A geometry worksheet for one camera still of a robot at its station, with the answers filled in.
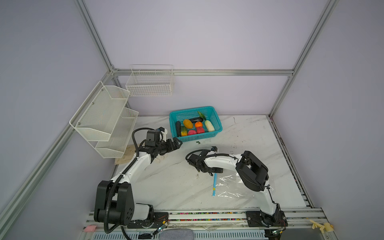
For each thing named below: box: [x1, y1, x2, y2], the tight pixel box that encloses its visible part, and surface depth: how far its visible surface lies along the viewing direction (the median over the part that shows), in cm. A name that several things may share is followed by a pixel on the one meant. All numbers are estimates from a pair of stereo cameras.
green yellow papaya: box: [180, 126, 188, 137], surface depth 107 cm
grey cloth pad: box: [159, 228, 194, 240], surface depth 69 cm
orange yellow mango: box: [183, 119, 194, 129], surface depth 111 cm
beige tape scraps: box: [309, 219, 334, 234], surface depth 72 cm
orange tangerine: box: [194, 121, 203, 128], surface depth 113 cm
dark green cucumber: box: [176, 121, 181, 137], surface depth 110 cm
